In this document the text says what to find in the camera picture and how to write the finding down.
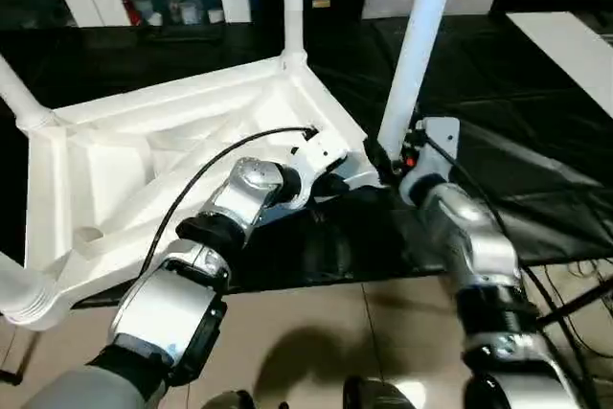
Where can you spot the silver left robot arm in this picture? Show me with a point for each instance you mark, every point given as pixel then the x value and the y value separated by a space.
pixel 249 188

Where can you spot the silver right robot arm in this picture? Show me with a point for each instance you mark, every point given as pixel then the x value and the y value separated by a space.
pixel 479 236

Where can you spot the black mat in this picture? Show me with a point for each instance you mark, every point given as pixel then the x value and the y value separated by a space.
pixel 503 93

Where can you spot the white flat panel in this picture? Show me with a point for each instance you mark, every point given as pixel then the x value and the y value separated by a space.
pixel 565 50

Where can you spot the black metal stand pole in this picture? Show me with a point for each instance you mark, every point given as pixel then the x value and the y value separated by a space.
pixel 574 306
pixel 12 373

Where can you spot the dark left robot leg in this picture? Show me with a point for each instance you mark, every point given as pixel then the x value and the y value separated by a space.
pixel 230 400

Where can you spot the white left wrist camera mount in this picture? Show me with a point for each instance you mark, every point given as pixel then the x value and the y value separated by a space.
pixel 316 155

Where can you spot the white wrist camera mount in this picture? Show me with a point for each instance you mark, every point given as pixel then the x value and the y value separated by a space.
pixel 443 131
pixel 316 155

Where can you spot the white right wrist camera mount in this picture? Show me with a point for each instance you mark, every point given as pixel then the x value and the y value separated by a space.
pixel 443 131

